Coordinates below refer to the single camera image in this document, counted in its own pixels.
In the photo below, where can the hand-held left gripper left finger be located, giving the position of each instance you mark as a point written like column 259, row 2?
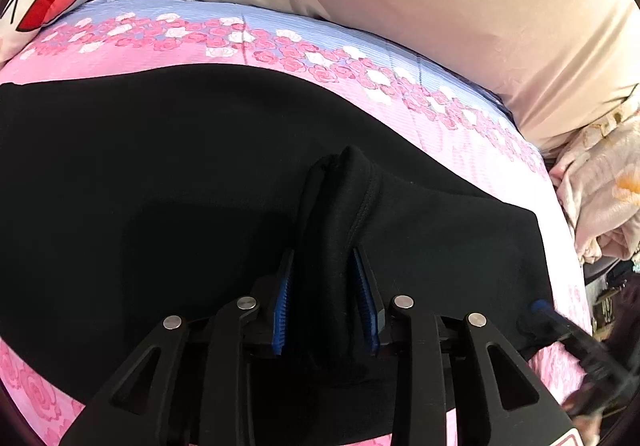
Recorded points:
column 283, row 296

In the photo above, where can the pink rose bedsheet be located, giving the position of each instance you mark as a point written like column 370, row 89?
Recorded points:
column 350, row 75

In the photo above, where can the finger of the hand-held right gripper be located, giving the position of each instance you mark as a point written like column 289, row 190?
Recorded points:
column 555, row 323

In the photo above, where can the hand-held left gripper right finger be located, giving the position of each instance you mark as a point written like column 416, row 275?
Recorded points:
column 364, row 296

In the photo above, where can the black pants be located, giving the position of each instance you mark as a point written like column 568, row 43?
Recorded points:
column 175, row 186

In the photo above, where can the pale floral blanket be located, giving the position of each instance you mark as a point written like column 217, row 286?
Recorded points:
column 600, row 186

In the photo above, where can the beige hanging cloth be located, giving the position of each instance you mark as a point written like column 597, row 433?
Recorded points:
column 400, row 0

